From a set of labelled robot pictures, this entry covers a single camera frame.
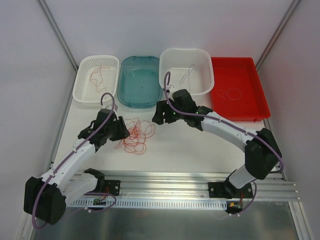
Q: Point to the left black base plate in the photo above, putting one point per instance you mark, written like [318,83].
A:
[111,187]

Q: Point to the white slotted cable duct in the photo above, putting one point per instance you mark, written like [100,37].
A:
[176,204]

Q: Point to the aluminium mounting rail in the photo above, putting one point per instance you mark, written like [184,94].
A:
[194,186]

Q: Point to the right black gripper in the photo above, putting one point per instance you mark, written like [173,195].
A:
[166,113]

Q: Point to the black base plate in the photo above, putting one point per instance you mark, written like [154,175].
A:
[221,190]
[111,187]

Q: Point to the white plastic tub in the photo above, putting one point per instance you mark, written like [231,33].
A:
[190,69]

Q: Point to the red plastic tray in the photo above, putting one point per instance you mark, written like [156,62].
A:
[237,94]

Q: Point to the white perforated basket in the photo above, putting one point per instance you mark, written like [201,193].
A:
[96,75]

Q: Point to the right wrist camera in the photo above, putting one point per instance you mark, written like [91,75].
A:
[169,88]

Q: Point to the teal transparent plastic bin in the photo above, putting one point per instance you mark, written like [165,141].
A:
[138,84]

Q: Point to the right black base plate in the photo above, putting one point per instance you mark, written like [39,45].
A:
[221,190]

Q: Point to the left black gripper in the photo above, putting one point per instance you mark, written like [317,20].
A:
[116,127]

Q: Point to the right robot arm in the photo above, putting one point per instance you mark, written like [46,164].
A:
[261,151]

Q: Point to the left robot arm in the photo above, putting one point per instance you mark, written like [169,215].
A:
[47,197]

